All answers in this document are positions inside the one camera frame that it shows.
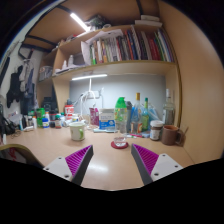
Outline ceiling light bar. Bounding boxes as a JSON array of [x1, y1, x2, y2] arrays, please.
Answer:
[[69, 12, 91, 33]]

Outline clear glass bottle gold cap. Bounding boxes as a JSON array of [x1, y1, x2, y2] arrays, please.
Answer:
[[130, 92, 144, 134]]

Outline brown mug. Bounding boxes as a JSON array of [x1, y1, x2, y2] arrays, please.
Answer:
[[161, 124, 185, 146]]

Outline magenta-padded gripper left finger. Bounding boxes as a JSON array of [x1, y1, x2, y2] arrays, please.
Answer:
[[42, 143, 95, 187]]

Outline light blue hairbrush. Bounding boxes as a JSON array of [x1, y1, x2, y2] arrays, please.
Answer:
[[93, 128, 116, 134]]

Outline red and white container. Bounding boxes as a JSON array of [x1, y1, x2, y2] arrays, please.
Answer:
[[64, 104, 75, 120]]

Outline wooden shelf unit with books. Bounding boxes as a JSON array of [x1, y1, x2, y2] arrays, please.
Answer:
[[36, 13, 178, 81]]

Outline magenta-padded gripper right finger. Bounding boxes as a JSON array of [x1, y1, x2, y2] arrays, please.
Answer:
[[130, 143, 184, 187]]

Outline green glass bottle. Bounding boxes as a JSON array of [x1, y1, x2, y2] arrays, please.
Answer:
[[141, 97, 150, 132]]

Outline green plastic container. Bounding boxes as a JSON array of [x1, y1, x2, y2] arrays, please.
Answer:
[[35, 107, 46, 128]]

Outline white desk lamp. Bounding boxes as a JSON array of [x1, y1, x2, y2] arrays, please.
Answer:
[[74, 78, 101, 124]]

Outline pink pen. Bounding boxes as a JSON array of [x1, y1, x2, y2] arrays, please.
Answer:
[[133, 133, 151, 139]]

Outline blue and white carton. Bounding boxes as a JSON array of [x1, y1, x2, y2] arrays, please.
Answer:
[[98, 108, 116, 130]]

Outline hanging dark clothes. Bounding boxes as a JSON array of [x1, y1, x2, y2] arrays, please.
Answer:
[[5, 59, 36, 109]]

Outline blue plastic bag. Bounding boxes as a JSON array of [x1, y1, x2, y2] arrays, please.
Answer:
[[148, 104, 161, 123]]

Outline clear bottle with green cap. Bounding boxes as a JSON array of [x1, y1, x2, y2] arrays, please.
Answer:
[[114, 96, 129, 148]]

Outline tall clear bottle white cap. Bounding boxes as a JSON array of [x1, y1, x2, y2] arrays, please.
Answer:
[[162, 88, 176, 126]]

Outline brown jar with white lid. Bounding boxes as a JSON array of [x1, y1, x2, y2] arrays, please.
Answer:
[[149, 119, 165, 141]]

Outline small dark brown bottle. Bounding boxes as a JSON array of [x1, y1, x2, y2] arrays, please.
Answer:
[[54, 114, 63, 130]]

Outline small white bottle blue label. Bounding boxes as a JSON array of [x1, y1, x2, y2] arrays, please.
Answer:
[[41, 117, 51, 129]]

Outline white mug with green handle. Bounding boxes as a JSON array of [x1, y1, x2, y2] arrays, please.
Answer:
[[68, 121, 86, 142]]

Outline under-shelf light bar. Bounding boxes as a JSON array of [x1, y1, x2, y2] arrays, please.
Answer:
[[71, 73, 109, 81]]

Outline olive chair back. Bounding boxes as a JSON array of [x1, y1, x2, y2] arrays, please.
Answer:
[[0, 143, 43, 168]]

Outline pink pouch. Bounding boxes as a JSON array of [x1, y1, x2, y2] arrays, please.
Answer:
[[88, 107, 100, 127]]

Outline flat round red coaster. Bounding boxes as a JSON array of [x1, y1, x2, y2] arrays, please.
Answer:
[[110, 140, 130, 150]]

